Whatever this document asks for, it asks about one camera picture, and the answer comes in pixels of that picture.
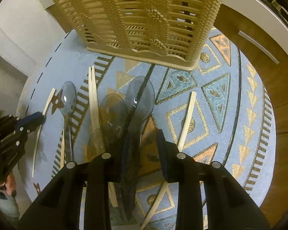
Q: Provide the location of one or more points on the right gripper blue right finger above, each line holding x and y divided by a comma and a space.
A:
228, 204

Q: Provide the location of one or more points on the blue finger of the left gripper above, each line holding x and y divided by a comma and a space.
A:
31, 122

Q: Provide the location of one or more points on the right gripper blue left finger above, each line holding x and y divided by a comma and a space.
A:
58, 205

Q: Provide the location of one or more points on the clear grey spoon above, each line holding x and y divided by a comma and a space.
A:
112, 115
139, 101
69, 102

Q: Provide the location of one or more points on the wooden chopstick short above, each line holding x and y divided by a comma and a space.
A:
62, 151

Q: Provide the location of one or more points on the person's left hand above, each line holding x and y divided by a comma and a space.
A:
9, 185

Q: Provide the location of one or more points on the blue patterned table mat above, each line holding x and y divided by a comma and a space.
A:
233, 120

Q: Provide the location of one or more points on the beige plastic utensil basket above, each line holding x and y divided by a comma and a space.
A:
139, 21

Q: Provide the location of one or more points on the silver drawer handle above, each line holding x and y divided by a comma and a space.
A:
259, 46

